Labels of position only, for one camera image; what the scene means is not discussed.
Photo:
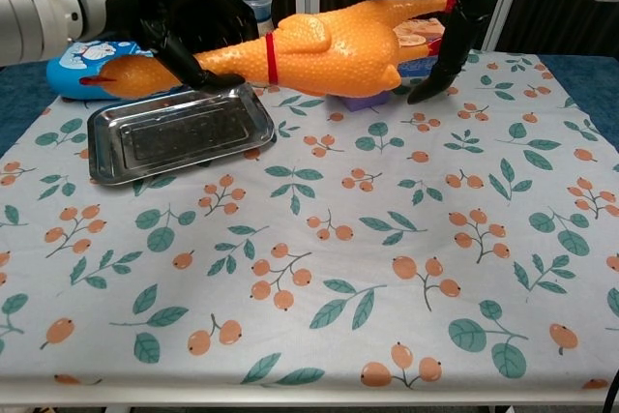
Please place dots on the purple block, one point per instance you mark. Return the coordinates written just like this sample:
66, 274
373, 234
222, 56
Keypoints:
362, 103

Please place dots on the floral fruit print tablecloth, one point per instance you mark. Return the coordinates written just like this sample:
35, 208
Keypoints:
338, 263

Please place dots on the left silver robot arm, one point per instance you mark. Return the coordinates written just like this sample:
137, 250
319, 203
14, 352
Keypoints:
29, 7

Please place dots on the blue orange cookie box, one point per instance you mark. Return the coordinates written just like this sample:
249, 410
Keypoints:
416, 31

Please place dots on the yellow rubber chicken toy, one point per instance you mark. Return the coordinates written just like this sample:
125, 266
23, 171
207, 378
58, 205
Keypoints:
338, 55

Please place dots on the slanted white frame post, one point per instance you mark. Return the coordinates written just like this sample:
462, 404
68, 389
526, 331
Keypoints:
498, 16

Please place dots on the stainless steel rectangular tray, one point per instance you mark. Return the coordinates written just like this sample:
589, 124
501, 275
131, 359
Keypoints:
184, 137

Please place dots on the blue detergent pump bottle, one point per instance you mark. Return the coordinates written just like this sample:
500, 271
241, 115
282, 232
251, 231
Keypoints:
63, 74

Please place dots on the beige sauce bottle clear cap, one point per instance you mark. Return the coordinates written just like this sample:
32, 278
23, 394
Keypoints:
261, 7

